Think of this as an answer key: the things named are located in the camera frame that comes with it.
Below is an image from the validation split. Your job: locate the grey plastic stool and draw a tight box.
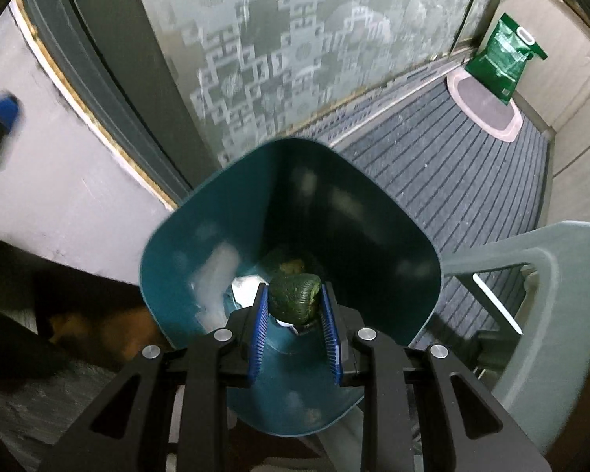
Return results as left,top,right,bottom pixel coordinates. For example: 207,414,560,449
319,221,590,472

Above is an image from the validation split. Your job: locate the green rice bag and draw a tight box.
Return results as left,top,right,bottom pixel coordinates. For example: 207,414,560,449
465,12,549,105

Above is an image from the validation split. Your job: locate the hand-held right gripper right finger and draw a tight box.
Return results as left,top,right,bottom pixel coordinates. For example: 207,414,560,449
319,281,554,472

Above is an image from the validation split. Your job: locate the teal plastic waste bin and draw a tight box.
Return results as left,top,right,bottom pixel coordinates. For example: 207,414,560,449
138,138,443,439

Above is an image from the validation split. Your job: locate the grey striped floor runner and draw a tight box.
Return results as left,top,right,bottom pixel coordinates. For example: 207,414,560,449
295,79,554,345

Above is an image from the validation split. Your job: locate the oval grey pink mat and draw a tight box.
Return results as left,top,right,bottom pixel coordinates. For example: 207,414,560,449
445,71,524,144

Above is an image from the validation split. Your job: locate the dark wrinkled lump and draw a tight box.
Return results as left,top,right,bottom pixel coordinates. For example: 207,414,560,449
274,256,306,276
269,273,323,326

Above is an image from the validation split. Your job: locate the frosted patterned sliding door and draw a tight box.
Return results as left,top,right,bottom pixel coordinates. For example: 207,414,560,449
59,0,487,168

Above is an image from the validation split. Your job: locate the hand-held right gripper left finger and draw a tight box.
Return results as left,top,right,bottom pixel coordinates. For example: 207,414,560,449
39,282,270,472

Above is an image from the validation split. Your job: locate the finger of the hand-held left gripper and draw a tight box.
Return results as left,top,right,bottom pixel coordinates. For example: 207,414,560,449
0,89,26,178

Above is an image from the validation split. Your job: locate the white kitchen cabinet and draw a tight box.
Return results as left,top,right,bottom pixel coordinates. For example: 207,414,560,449
501,0,590,131

